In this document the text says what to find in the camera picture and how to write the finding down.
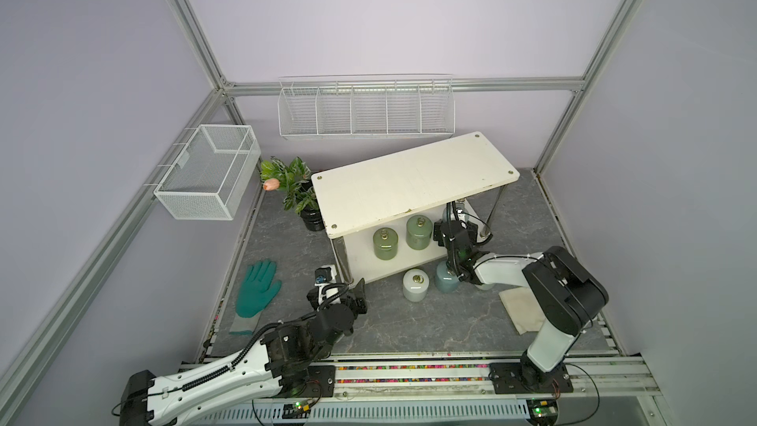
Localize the light green tea canister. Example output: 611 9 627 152
405 214 434 250

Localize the large blue-grey tea canister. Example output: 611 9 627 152
435 262 461 294

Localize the dark green tea canister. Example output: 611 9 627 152
373 228 398 260

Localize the small blue tea canister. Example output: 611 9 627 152
443 202 455 222

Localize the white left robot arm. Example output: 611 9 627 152
112 280 368 425

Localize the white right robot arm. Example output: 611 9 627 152
433 202 609 394

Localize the white two-tier shelf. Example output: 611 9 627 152
313 131 520 284

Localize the green rubber glove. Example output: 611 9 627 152
230 260 282 335

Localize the glossy black vase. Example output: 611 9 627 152
296 181 325 232

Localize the beige work glove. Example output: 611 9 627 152
499 287 546 335

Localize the green artificial plant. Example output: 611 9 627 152
260 157 319 215

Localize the white mesh side basket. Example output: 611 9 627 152
154 124 261 221

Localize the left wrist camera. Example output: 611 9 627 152
315 265 338 305

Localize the long white wire basket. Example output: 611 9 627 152
277 74 457 139

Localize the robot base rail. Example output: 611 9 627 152
158 351 664 426

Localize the aluminium frame of enclosure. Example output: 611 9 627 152
1 0 621 425

